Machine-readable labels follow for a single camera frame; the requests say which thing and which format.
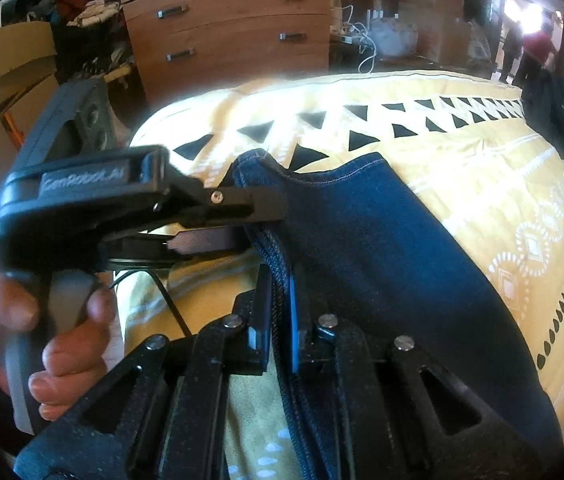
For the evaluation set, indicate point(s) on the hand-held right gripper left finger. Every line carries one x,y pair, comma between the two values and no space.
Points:
262,305

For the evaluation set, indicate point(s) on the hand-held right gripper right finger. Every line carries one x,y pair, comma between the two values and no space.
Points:
294,320

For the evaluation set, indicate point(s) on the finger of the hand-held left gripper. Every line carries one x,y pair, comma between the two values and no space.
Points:
252,205
211,241

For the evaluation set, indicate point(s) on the blue denim pants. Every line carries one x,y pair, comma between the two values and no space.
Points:
387,260

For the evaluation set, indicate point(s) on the person's left hand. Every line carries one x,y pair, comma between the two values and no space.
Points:
76,355

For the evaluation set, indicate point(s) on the open cardboard box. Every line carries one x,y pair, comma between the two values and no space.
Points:
21,55

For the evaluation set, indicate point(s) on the wooden chest of drawers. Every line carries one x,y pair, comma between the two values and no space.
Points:
232,20

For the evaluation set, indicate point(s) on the white bundled bag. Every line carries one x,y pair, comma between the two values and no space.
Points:
394,35

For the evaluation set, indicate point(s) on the yellow patterned bedsheet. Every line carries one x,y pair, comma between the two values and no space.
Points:
487,160

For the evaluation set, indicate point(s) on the stack of cardboard boxes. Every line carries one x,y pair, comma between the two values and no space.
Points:
442,15

